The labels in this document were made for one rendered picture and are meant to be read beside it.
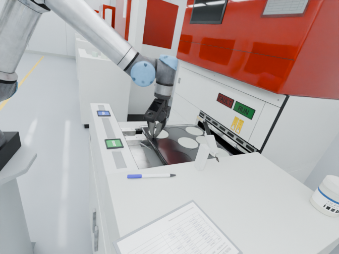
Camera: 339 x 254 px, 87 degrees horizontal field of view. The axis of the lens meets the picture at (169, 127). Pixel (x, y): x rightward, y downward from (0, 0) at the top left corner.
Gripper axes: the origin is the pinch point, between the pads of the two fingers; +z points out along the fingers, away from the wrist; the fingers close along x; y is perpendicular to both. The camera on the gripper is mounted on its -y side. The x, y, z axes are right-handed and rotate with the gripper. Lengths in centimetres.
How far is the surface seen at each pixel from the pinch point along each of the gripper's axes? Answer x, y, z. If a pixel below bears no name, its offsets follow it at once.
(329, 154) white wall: -140, 123, 28
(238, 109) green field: -33.3, 19.3, -18.1
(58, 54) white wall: 608, 501, 82
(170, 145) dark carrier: -8.9, -1.1, 1.3
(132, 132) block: 10.3, -0.7, 1.5
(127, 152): 0.0, -24.2, -4.8
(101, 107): 31.3, 3.2, -4.4
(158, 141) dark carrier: -2.8, -0.8, 1.3
